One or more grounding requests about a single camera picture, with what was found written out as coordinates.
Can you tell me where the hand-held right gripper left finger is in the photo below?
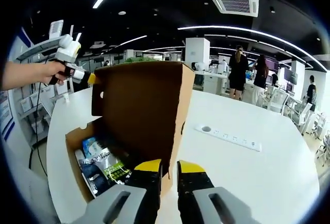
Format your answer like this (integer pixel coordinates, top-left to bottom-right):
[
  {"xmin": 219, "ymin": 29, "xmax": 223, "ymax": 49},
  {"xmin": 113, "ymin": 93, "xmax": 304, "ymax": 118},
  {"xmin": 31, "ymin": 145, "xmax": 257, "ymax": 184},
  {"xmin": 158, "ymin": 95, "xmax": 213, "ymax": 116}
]
[{"xmin": 72, "ymin": 158, "xmax": 163, "ymax": 224}]

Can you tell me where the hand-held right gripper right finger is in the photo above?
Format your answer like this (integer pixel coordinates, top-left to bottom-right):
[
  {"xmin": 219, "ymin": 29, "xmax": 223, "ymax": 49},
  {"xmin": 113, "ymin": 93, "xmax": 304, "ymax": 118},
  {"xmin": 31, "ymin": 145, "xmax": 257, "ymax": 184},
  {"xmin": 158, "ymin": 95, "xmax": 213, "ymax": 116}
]
[{"xmin": 176, "ymin": 159, "xmax": 261, "ymax": 224}]

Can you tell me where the dark green soft pack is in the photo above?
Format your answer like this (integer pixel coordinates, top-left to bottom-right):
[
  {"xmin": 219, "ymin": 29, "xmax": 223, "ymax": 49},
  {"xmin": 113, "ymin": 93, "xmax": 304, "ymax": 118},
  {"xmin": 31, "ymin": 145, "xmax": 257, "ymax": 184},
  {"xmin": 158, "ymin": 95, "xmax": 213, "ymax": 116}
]
[{"xmin": 78, "ymin": 151, "xmax": 133, "ymax": 198}]

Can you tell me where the blue wet wipes soft pack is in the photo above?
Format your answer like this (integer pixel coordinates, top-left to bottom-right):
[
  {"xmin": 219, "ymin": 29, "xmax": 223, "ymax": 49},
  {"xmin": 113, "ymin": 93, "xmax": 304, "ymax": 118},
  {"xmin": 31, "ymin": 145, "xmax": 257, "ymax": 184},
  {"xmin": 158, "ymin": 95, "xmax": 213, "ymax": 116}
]
[{"xmin": 81, "ymin": 136, "xmax": 107, "ymax": 159}]

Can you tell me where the brown cardboard shoe box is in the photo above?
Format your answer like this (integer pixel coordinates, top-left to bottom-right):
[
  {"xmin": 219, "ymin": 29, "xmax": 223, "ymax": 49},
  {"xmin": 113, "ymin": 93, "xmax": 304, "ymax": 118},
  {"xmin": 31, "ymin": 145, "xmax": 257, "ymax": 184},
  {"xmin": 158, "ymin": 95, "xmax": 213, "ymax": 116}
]
[{"xmin": 65, "ymin": 60, "xmax": 196, "ymax": 203}]

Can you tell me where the person's left hand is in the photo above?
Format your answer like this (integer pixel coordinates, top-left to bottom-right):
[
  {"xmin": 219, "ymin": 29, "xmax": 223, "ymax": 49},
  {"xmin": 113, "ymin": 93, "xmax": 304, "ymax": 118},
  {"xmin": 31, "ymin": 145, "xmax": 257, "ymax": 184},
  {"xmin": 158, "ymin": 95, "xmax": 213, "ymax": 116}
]
[{"xmin": 42, "ymin": 60, "xmax": 72, "ymax": 85}]

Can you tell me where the white storage shelf rack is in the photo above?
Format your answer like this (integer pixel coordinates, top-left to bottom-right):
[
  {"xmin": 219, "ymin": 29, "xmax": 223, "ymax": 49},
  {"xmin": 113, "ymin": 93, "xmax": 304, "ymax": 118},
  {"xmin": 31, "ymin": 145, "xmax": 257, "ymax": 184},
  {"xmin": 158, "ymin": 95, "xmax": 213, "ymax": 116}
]
[{"xmin": 12, "ymin": 20, "xmax": 86, "ymax": 147}]

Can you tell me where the white table power strip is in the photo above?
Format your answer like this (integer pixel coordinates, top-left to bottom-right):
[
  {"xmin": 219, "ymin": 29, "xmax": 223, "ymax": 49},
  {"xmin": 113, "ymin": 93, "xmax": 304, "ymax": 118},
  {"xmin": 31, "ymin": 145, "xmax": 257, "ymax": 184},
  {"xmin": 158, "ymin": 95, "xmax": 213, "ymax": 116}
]
[{"xmin": 194, "ymin": 124, "xmax": 262, "ymax": 152}]

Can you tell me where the group of white office chairs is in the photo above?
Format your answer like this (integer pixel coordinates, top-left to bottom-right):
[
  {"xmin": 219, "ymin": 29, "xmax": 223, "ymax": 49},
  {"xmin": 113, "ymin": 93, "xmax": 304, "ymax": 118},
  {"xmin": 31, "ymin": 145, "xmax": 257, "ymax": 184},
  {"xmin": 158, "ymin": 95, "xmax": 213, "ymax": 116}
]
[{"xmin": 267, "ymin": 86, "xmax": 330, "ymax": 168}]

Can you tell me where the white ceiling air conditioner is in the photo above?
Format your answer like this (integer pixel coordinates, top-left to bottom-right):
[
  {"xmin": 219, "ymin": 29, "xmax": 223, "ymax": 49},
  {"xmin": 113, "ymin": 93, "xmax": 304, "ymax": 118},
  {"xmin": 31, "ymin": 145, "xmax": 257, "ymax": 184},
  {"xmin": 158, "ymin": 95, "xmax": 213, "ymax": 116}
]
[{"xmin": 208, "ymin": 0, "xmax": 259, "ymax": 18}]

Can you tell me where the curved ceiling light strip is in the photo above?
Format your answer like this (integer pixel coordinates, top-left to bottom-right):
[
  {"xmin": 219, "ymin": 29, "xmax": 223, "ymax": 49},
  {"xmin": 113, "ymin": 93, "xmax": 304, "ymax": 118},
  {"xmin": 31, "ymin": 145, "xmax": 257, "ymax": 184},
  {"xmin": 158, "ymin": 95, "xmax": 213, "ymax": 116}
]
[{"xmin": 177, "ymin": 25, "xmax": 326, "ymax": 72}]

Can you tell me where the blue wall poster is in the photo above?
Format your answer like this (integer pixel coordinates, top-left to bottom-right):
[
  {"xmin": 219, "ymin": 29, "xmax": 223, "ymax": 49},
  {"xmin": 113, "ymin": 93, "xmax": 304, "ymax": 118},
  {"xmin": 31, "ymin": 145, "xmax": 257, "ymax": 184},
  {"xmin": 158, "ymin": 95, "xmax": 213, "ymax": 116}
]
[{"xmin": 0, "ymin": 89, "xmax": 16, "ymax": 142}]

